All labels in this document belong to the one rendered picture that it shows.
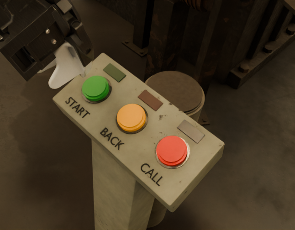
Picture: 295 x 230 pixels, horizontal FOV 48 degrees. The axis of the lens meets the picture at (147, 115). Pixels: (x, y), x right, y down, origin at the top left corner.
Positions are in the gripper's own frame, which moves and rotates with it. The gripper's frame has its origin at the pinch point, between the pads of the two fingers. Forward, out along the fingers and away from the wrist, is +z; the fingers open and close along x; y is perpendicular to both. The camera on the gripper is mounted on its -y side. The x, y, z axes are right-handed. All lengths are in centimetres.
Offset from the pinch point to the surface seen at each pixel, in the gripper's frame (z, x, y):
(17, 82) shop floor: 69, -68, 4
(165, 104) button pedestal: 6.6, 9.4, -4.7
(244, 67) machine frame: 84, -9, -64
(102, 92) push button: 5.5, 1.6, 0.0
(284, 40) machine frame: 98, -8, -95
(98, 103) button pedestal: 6.6, 1.8, 1.4
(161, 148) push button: 5.5, 13.9, 0.8
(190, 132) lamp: 6.4, 14.9, -3.6
